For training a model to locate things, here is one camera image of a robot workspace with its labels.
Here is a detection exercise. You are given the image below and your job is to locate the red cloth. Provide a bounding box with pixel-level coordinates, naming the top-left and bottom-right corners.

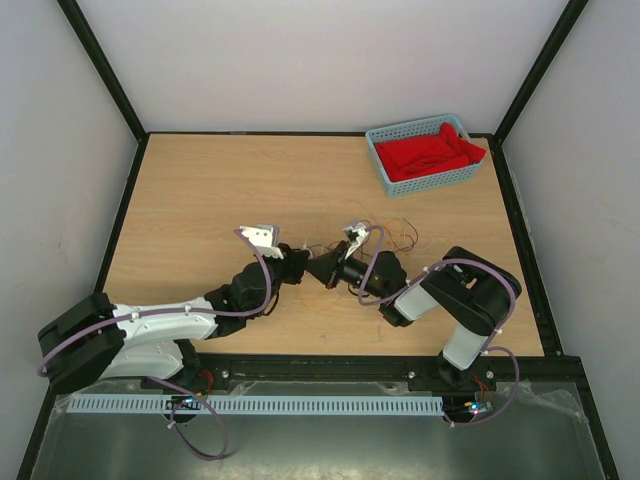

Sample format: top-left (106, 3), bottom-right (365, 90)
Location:
top-left (375, 122), bottom-right (486, 182)

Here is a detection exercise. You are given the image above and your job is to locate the red wire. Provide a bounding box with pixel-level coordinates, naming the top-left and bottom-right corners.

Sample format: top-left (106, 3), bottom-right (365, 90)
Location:
top-left (299, 219), bottom-right (421, 306)

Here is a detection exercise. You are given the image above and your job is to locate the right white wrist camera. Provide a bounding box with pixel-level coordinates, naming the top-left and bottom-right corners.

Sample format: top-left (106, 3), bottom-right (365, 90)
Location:
top-left (343, 221), bottom-right (370, 258)

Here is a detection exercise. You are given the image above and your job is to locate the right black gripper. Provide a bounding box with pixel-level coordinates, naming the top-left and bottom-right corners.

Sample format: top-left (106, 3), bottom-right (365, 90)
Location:
top-left (305, 240), bottom-right (386, 300)

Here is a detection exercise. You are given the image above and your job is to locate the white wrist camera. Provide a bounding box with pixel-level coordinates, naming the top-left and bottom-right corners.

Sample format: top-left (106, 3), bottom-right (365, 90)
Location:
top-left (240, 224), bottom-right (284, 260)
top-left (343, 221), bottom-right (370, 258)

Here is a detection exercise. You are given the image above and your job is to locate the white zip tie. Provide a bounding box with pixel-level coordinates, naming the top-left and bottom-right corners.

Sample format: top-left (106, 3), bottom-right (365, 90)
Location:
top-left (301, 242), bottom-right (314, 258)

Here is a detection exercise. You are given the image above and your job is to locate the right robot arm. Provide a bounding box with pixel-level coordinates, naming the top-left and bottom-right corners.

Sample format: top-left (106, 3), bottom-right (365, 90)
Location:
top-left (306, 242), bottom-right (522, 389)

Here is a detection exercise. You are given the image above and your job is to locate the light blue plastic basket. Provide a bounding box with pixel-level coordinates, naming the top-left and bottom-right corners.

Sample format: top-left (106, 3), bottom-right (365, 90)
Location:
top-left (365, 114), bottom-right (487, 198)

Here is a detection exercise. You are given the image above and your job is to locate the light blue slotted cable duct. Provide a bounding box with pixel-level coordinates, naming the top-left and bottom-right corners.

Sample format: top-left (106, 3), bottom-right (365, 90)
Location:
top-left (66, 394), bottom-right (443, 417)

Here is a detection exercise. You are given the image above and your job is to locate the black aluminium frame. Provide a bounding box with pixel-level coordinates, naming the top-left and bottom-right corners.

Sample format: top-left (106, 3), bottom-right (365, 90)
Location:
top-left (14, 0), bottom-right (621, 480)

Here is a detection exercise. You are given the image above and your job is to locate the white wire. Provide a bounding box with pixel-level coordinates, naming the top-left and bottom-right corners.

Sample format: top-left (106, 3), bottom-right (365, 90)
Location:
top-left (299, 214), bottom-right (446, 301)

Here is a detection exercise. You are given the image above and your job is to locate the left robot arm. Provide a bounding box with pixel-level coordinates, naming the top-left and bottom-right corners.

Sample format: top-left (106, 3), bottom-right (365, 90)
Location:
top-left (37, 243), bottom-right (310, 394)

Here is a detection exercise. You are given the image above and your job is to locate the green circuit board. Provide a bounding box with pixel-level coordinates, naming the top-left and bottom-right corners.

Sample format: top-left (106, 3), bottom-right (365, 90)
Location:
top-left (463, 400), bottom-right (493, 416)
top-left (164, 395), bottom-right (201, 411)

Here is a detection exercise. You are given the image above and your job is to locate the right green circuit board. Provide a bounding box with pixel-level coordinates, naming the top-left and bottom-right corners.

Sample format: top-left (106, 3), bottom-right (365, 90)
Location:
top-left (463, 400), bottom-right (493, 416)

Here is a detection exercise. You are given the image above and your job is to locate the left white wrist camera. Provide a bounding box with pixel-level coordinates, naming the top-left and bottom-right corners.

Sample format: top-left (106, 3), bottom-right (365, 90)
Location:
top-left (240, 224), bottom-right (284, 260)

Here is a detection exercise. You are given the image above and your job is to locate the left green circuit board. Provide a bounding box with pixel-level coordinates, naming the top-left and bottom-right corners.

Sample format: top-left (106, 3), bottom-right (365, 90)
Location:
top-left (164, 395), bottom-right (201, 411)

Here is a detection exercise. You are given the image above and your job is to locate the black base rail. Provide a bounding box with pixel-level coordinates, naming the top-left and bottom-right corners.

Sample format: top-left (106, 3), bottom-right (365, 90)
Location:
top-left (170, 352), bottom-right (585, 395)

